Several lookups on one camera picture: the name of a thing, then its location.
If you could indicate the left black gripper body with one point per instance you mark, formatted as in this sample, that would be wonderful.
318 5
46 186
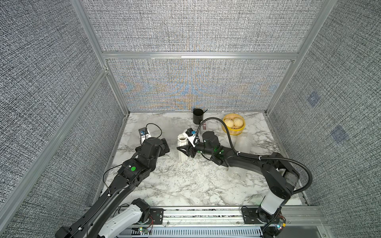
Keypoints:
163 150

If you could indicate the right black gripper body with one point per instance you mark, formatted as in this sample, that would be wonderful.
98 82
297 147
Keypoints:
201 148

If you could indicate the small white ribbed vase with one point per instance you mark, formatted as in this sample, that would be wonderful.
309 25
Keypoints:
182 140

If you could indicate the tall white ribbed vase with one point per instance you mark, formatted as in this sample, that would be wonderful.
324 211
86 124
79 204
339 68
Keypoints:
243 143

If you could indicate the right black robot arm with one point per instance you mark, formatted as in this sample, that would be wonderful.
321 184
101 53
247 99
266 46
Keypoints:
280 175

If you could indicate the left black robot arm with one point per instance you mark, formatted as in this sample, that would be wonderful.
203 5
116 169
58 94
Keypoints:
97 221

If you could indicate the left bun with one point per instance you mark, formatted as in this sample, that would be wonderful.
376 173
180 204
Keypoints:
229 123

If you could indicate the bun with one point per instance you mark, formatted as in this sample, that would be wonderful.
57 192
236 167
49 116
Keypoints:
229 123
238 123

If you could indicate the yellow steamer basket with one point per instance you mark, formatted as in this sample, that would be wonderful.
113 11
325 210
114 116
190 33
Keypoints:
234 130

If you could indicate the black cup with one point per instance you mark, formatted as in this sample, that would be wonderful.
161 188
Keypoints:
197 115

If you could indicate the right bun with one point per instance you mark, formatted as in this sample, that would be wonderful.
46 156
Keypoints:
238 123

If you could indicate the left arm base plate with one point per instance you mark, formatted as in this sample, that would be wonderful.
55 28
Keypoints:
155 217

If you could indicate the aluminium front rail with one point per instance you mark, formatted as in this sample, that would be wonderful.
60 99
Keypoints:
227 222

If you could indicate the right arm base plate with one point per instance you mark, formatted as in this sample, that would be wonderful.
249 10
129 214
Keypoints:
253 215

